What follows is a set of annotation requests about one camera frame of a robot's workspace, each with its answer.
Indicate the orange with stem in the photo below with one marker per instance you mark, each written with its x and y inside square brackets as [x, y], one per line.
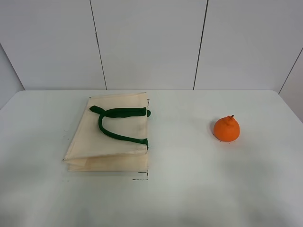
[226, 129]

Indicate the white linen bag green handles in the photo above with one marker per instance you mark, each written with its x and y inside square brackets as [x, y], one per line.
[111, 135]

